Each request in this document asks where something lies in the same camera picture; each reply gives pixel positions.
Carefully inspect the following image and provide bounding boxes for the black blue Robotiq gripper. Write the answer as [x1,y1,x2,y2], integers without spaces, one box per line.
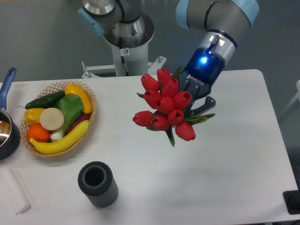
[178,48,225,116]

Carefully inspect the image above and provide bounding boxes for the dark grey ribbed vase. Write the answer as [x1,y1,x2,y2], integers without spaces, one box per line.
[77,161,118,208]

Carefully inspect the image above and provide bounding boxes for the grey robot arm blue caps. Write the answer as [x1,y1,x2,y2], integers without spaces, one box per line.
[77,0,259,115]

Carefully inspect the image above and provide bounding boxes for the red tulip bouquet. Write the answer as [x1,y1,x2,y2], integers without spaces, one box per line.
[133,67,215,146]

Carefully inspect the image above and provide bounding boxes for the white rolled cloth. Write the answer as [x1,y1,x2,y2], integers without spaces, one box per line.
[2,169,31,215]

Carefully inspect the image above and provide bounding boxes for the blue handled saucepan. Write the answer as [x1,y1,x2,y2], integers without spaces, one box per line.
[0,67,20,160]

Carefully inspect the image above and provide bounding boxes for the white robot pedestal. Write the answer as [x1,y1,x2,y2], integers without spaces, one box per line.
[81,14,167,79]

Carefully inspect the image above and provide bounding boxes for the long yellow banana squash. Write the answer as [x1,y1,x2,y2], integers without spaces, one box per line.
[30,120,90,154]

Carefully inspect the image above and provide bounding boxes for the beige round onion slice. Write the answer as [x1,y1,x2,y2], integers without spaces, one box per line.
[39,108,64,131]

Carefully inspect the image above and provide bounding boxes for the black device at table edge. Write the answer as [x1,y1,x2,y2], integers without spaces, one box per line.
[283,190,300,215]

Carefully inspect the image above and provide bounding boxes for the purple eggplant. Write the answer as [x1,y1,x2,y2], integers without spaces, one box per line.
[65,114,90,135]

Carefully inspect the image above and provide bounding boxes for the dark green cucumber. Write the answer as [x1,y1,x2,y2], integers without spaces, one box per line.
[19,91,65,110]

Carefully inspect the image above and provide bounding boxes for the green bok choy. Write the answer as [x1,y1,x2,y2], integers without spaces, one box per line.
[50,94,83,142]

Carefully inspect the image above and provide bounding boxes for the orange fruit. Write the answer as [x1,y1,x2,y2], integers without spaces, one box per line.
[26,124,50,143]

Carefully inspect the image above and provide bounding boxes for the yellow bell pepper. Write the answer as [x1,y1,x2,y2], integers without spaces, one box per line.
[23,108,45,126]

